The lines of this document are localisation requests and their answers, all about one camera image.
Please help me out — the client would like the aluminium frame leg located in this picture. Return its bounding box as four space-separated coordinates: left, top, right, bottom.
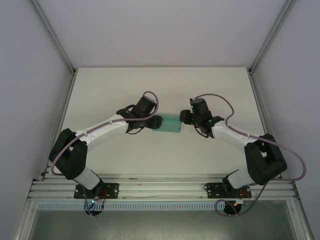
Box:
12 199 39 240
284 199 315 240

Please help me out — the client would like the aluminium table side rail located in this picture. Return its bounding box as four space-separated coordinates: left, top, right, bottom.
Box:
247 68 293 180
39 68 77 181

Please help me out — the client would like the aluminium frame post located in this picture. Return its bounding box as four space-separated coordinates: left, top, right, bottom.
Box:
248 0 297 74
30 0 77 74

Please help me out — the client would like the grey metal sheet panel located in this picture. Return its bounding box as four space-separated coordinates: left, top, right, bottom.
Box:
27 209 300 240

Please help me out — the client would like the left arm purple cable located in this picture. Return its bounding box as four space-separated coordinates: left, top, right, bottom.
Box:
50 90 160 218

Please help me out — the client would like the slotted grey cable duct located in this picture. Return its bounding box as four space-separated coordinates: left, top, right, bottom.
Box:
37 201 241 211

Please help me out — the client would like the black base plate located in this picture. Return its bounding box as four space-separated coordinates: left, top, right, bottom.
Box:
73 182 120 200
203 182 252 200

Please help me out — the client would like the aluminium mounting rail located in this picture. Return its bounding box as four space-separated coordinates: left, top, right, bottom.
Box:
27 174 300 201

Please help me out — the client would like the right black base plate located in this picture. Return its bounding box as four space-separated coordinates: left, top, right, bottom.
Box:
203 182 252 200

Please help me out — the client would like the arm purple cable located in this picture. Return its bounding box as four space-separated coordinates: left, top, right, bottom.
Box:
192 93 309 217
50 90 160 218

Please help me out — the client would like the black round cable grommet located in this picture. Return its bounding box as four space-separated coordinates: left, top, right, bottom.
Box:
223 200 243 217
84 207 103 218

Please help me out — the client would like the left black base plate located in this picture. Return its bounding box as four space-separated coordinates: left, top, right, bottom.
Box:
73 182 120 200

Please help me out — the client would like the teal paper box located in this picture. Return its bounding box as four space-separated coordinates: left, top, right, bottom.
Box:
152 114 182 135

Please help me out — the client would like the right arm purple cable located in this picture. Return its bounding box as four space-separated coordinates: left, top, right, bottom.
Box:
192 93 309 217

